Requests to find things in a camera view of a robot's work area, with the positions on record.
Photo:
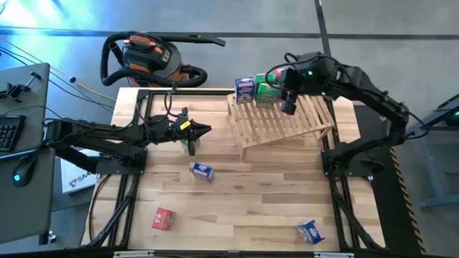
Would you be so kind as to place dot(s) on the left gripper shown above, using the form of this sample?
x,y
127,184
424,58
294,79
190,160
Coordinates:
x,y
175,129

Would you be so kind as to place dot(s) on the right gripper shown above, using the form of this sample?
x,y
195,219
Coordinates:
x,y
297,80

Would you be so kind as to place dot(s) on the red Froot Loops cereal box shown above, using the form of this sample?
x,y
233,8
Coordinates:
x,y
279,74
164,218

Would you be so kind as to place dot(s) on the blue Frosted Flakes cereal box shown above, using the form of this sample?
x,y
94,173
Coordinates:
x,y
202,172
310,232
245,90

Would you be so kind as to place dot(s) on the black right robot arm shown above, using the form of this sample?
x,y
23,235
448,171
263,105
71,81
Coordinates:
x,y
373,93

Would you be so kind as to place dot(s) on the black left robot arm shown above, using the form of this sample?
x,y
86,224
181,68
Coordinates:
x,y
93,134

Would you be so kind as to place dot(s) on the wooden slatted shelf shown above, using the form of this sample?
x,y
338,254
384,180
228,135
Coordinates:
x,y
279,125

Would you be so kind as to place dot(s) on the orange and black shop vacuum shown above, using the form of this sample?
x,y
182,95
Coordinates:
x,y
150,59

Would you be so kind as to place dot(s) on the white printed cardboard box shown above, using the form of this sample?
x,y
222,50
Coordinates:
x,y
77,175

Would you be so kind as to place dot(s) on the black hazard striped floor mat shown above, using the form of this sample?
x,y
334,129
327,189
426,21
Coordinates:
x,y
387,215

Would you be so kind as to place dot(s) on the black device with green light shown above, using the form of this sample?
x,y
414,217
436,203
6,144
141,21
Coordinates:
x,y
453,116

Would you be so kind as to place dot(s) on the black computer mouse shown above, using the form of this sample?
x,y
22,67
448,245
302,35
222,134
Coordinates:
x,y
23,170

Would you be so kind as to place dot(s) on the small metal desk caster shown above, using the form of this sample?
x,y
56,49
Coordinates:
x,y
52,237

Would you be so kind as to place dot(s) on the black keyboard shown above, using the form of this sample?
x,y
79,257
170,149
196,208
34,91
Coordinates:
x,y
10,132

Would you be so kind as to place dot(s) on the black desk clamp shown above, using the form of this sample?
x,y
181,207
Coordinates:
x,y
14,89

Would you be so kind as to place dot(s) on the dark grey desk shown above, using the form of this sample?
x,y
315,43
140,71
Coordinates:
x,y
25,208

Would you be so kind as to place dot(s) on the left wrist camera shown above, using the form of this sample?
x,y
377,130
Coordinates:
x,y
184,112

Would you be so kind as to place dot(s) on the silver frame bracket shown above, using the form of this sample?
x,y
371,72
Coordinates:
x,y
333,255
132,254

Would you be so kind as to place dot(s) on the grey metal stand frame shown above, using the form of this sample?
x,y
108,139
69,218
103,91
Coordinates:
x,y
430,168

